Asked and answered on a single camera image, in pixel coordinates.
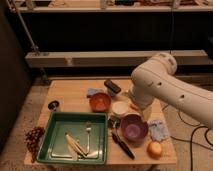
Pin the grey metal shelf beam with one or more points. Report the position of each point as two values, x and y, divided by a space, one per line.
111 58

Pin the black handled knife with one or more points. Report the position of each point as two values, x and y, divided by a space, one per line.
122 145

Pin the purple bowl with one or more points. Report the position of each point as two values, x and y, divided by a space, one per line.
134 128

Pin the orange carrot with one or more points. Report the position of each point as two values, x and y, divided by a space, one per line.
134 107

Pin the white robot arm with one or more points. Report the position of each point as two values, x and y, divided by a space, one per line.
154 79

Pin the small black cup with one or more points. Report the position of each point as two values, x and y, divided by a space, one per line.
54 105

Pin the green plastic tray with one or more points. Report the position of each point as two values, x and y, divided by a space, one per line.
54 148

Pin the silver fork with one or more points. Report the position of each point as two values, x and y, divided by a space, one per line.
88 130

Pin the blue sponge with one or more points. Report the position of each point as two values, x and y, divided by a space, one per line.
92 91

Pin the orange bowl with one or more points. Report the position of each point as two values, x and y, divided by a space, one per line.
100 102

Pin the black rectangular block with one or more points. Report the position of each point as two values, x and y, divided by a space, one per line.
112 86

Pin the small white bowl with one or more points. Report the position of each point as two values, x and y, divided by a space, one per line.
120 108

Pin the bunch of red grapes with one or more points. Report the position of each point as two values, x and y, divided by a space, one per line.
32 138

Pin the orange fruit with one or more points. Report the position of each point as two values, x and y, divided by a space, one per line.
154 149

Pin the cream banana peel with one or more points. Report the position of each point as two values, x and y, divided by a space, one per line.
75 145

